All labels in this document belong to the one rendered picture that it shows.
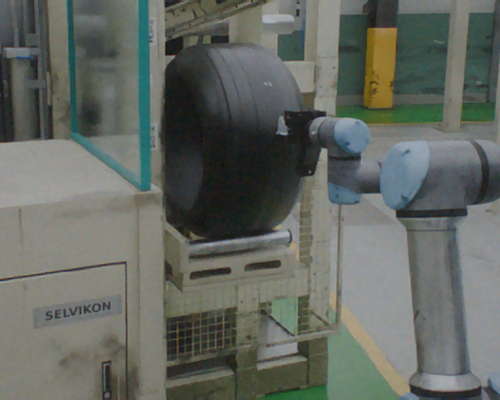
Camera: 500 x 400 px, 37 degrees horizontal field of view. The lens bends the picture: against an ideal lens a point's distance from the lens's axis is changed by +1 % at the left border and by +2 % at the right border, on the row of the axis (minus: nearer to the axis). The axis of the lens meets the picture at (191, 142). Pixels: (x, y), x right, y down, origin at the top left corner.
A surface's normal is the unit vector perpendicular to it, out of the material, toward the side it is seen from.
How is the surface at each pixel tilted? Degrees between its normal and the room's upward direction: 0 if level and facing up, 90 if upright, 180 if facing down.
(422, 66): 90
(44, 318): 90
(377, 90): 90
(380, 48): 90
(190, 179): 51
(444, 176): 75
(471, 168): 69
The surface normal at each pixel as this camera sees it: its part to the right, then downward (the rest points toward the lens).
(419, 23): 0.12, 0.18
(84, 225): 0.36, 0.18
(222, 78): 0.00, -0.55
